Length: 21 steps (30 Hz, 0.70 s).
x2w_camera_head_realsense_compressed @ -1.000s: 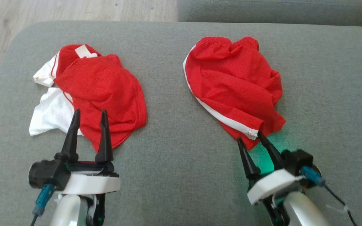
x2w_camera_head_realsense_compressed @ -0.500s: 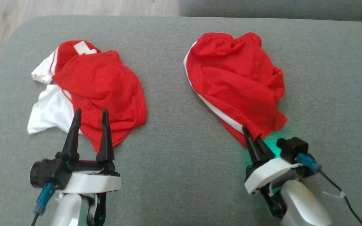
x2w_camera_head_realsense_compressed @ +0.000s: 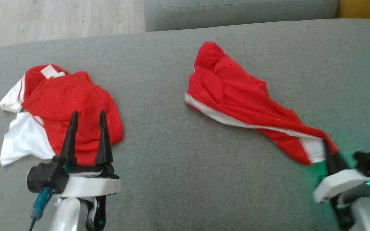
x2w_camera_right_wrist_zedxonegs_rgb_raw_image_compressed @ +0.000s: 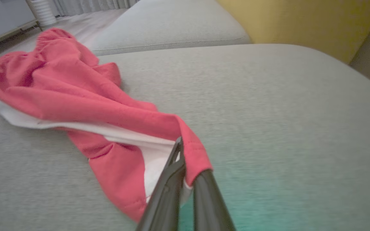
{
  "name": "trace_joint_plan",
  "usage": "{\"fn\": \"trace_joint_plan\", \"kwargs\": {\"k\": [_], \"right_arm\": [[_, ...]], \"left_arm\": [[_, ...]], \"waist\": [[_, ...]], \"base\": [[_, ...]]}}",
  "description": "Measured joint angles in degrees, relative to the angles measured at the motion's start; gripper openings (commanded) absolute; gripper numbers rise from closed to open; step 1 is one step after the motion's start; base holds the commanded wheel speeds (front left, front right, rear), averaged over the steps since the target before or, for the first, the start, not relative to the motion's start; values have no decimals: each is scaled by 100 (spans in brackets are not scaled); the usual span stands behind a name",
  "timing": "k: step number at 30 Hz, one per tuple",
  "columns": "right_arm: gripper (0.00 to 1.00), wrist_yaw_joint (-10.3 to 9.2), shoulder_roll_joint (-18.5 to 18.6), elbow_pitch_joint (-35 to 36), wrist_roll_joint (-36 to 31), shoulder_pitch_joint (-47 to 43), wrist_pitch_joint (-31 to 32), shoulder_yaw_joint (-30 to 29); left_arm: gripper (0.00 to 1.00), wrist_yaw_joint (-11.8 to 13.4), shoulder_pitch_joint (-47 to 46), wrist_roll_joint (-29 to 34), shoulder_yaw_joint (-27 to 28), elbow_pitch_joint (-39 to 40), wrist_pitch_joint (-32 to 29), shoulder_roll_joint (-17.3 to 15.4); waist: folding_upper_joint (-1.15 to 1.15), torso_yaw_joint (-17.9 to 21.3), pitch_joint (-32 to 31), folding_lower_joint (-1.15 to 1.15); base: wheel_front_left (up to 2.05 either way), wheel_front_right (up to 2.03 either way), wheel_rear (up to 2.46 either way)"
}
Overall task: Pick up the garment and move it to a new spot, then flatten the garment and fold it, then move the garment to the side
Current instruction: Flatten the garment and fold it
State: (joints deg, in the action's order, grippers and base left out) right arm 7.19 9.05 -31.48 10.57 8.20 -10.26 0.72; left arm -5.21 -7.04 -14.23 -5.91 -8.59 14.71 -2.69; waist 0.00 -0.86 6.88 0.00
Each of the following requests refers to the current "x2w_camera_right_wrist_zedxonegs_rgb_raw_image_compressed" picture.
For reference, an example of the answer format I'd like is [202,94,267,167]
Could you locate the red shorts with white trim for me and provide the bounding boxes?
[0,27,214,223]

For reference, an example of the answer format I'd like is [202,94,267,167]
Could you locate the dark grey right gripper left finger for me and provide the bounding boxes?
[136,137,186,231]

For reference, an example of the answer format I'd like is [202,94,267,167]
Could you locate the large yellow back cushion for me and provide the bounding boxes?
[216,0,370,64]

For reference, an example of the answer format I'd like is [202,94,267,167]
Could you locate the white ribbed cylinder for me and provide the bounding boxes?
[27,0,57,27]

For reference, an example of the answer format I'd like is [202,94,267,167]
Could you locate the grey low cabinet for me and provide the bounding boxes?
[0,0,41,53]

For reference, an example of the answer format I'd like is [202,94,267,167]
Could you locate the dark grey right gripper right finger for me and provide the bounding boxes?
[193,169,237,231]

